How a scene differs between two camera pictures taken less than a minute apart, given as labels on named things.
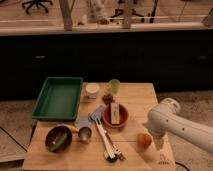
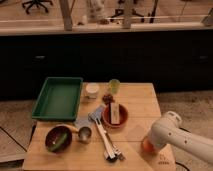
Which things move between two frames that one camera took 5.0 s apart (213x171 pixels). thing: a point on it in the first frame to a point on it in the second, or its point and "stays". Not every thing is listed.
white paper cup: x=92 y=90 stays
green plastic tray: x=58 y=99 stays
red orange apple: x=143 y=141 to x=148 y=148
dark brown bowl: x=58 y=138 stays
